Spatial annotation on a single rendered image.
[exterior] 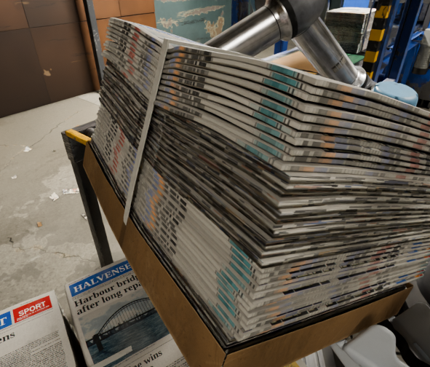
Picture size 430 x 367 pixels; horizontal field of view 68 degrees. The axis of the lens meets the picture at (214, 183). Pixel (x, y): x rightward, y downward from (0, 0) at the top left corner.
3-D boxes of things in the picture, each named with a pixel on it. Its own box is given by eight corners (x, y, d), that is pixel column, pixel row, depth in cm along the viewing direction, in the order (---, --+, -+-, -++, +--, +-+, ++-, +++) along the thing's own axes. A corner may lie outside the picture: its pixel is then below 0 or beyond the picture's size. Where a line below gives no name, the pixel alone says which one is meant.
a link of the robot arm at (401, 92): (382, 144, 89) (397, 96, 81) (350, 125, 99) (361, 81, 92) (415, 137, 92) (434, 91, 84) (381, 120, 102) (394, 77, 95)
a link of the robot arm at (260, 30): (355, 14, 67) (156, 140, 67) (324, 9, 75) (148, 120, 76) (345, -47, 60) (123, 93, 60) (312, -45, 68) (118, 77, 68)
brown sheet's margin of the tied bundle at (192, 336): (399, 315, 39) (415, 286, 38) (210, 404, 22) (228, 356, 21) (302, 245, 51) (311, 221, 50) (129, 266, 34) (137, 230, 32)
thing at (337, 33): (357, 53, 234) (367, 13, 219) (319, 48, 249) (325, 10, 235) (373, 45, 258) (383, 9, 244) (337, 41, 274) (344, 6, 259)
